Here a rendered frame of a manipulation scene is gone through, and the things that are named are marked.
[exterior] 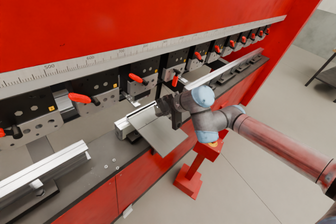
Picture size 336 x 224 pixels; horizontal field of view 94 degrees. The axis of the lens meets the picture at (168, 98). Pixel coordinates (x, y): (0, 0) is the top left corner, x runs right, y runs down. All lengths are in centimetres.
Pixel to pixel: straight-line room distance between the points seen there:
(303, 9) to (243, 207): 223
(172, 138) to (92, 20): 58
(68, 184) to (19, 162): 129
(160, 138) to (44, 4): 62
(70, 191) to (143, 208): 95
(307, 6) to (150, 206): 265
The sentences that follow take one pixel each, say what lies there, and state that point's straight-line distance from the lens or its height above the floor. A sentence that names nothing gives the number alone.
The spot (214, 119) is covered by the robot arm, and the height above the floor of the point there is 126.
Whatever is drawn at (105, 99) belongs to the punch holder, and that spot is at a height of 122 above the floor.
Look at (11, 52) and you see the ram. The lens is 46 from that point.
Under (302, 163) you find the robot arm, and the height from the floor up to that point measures 132.
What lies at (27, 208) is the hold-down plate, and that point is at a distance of 84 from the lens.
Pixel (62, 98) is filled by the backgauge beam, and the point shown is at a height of 98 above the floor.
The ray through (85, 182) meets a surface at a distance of 84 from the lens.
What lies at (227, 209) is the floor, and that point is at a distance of 190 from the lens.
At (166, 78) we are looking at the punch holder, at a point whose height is 120.
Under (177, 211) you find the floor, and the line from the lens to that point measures 173.
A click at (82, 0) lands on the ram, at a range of 46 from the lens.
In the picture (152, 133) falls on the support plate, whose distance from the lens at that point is 79.
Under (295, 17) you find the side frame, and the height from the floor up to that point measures 140.
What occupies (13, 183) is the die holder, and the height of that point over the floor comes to 97.
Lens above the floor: 164
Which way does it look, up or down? 40 degrees down
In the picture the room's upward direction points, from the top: 13 degrees clockwise
